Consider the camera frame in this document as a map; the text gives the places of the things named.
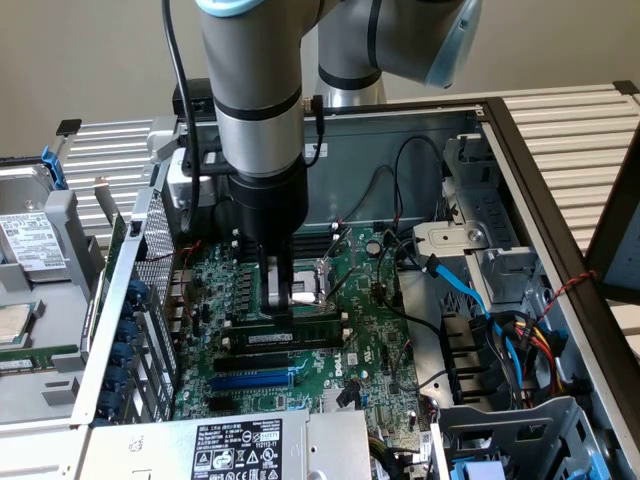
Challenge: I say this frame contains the CPU socket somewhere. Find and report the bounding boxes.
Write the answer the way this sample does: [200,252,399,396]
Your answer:
[292,257,335,317]

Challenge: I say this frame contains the long black expansion slot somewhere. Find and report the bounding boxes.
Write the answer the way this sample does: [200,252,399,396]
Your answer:
[213,352,292,375]

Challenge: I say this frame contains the thick black wire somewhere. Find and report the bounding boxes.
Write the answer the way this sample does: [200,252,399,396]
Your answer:
[375,229,444,332]

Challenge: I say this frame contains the silver disk bay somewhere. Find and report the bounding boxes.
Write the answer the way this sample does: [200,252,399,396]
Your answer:
[412,133,546,314]

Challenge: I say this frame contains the dark side panel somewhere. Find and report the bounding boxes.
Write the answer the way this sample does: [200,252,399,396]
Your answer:
[584,119,640,306]

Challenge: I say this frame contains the silver CPU chip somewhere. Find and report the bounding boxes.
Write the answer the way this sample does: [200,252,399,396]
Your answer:
[0,302,32,347]

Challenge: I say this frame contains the black tool connector cable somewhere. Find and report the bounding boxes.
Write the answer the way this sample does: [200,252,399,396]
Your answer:
[299,93,327,169]

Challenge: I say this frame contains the grey drive cage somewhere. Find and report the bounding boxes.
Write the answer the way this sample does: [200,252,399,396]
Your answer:
[430,396,619,480]

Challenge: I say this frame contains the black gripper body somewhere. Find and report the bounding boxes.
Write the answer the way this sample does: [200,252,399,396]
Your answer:
[227,160,310,249]

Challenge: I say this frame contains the black camera cable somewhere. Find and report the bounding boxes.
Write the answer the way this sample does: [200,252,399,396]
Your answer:
[161,0,204,236]

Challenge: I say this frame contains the green RAM stick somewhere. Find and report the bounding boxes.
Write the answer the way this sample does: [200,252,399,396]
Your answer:
[221,318,347,352]
[0,356,51,374]

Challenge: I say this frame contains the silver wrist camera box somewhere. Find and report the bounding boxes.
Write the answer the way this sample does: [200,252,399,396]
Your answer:
[166,149,217,209]

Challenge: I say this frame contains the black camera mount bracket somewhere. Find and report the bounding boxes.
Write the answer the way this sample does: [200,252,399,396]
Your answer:
[181,143,237,177]

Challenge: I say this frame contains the silver power supply unit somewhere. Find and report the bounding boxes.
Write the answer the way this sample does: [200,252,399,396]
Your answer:
[74,408,374,480]

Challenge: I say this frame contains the grey parts rack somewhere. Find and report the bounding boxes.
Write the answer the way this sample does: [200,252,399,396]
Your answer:
[0,189,109,426]

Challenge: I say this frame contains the black box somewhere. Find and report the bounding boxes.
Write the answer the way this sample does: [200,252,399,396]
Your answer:
[172,78,215,115]

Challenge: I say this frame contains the green motherboard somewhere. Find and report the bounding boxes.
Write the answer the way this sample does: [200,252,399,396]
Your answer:
[172,227,436,431]

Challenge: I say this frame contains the metal socket cover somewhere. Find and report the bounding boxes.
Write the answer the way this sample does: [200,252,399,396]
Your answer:
[319,227,359,301]

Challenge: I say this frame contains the silver hard disk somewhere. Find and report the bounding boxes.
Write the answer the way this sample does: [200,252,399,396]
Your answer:
[0,164,71,281]

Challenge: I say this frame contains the blue disk caddy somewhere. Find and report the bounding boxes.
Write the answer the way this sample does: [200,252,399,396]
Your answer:
[0,144,69,194]

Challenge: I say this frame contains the black plastic air shroud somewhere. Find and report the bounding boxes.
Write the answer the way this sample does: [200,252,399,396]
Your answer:
[439,312,506,406]

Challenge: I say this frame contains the red black twisted wire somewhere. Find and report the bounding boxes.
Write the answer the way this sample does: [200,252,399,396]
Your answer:
[537,269,599,321]
[134,239,206,266]

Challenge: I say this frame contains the silver chipset heatsink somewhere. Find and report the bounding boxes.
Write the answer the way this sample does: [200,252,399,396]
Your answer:
[321,387,366,414]

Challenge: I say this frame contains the thin black wire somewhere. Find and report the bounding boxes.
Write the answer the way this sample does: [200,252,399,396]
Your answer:
[337,164,401,229]
[392,135,446,226]

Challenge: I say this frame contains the open grey PC case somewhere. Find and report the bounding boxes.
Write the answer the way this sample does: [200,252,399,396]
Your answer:
[69,97,640,480]

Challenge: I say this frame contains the blue expansion slot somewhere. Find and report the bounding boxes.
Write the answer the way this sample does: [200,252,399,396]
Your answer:
[209,372,295,395]

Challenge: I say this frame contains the yellow red power wires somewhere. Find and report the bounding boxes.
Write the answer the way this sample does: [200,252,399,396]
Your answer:
[499,309,569,401]

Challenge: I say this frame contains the blue flat data wire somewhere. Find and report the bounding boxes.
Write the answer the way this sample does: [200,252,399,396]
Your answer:
[422,253,526,401]

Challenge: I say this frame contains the black graphics card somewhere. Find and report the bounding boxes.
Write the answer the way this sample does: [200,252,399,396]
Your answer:
[82,174,129,356]

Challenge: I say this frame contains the RAM slot white clips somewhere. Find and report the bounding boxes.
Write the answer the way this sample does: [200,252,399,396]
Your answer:
[222,310,351,332]
[231,234,341,253]
[221,327,352,350]
[231,223,341,240]

